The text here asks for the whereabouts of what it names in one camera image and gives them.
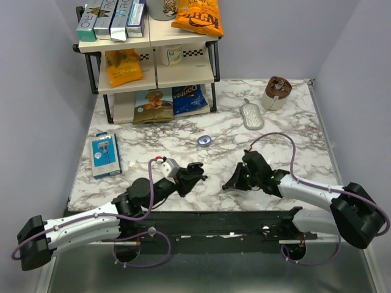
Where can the teal toothpaste box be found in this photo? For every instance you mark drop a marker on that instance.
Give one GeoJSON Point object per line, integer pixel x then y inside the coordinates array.
{"type": "Point", "coordinates": [88, 19]}

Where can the white printed mug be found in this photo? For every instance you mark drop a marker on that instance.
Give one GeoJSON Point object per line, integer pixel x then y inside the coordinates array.
{"type": "Point", "coordinates": [171, 55]}

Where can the tan chips bag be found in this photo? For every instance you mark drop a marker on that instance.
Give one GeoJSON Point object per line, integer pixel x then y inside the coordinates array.
{"type": "Point", "coordinates": [153, 106]}

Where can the orange kettle chips bag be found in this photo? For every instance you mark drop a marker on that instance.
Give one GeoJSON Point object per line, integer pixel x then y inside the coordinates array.
{"type": "Point", "coordinates": [199, 16]}

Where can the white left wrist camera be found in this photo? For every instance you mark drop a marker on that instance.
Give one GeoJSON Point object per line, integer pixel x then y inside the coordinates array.
{"type": "Point", "coordinates": [169, 167]}

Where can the purple blue toothpaste box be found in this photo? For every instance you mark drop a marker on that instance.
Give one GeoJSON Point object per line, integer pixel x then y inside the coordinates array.
{"type": "Point", "coordinates": [136, 22]}

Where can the blue razor package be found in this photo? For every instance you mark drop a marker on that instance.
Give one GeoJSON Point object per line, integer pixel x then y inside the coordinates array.
{"type": "Point", "coordinates": [105, 155]}

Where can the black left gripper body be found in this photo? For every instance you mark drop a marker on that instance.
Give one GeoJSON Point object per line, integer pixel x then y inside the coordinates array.
{"type": "Point", "coordinates": [181, 188]}

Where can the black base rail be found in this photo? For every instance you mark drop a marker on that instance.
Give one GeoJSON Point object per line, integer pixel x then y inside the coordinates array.
{"type": "Point", "coordinates": [214, 232]}

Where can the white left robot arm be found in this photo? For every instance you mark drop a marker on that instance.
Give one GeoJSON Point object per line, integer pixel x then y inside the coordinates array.
{"type": "Point", "coordinates": [39, 240]}

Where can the orange snack bag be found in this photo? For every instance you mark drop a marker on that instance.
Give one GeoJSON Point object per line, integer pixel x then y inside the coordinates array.
{"type": "Point", "coordinates": [123, 66]}

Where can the beige tiered shelf rack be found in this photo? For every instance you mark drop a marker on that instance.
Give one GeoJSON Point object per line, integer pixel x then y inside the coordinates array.
{"type": "Point", "coordinates": [200, 65]}

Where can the brown paper cup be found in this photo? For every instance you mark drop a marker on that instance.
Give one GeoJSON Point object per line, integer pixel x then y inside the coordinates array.
{"type": "Point", "coordinates": [276, 93]}

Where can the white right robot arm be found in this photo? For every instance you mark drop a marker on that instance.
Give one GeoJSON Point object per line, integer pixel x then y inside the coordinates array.
{"type": "Point", "coordinates": [347, 211]}

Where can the grey cartoon mug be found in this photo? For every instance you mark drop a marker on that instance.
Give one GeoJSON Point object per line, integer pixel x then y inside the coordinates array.
{"type": "Point", "coordinates": [162, 10]}

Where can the silver blue toothpaste box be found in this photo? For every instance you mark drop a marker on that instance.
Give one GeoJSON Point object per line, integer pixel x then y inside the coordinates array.
{"type": "Point", "coordinates": [118, 26]}

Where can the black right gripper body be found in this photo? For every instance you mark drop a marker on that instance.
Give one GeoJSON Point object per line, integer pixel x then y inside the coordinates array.
{"type": "Point", "coordinates": [254, 179]}

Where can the blue doritos bag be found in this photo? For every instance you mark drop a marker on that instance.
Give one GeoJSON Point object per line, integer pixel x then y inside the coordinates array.
{"type": "Point", "coordinates": [188, 98]}

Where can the lavender earbud charging case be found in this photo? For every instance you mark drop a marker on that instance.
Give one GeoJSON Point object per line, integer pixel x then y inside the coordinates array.
{"type": "Point", "coordinates": [204, 141]}

